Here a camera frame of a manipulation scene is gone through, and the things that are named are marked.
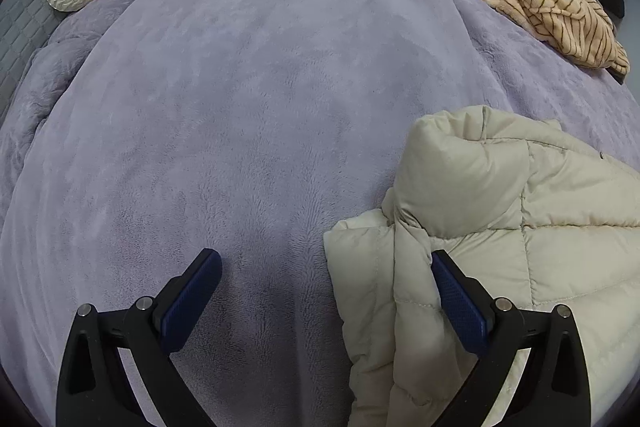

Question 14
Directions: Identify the lavender fleece bed blanket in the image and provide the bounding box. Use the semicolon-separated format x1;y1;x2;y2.
1;0;639;426

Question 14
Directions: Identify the striped beige fleece garment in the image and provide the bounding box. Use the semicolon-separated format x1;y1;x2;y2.
484;0;630;83

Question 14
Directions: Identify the beige quilted puffer jacket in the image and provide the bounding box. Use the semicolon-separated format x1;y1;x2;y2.
323;106;639;426

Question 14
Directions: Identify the grey quilted headboard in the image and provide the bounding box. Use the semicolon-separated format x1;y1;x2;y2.
0;0;66;114

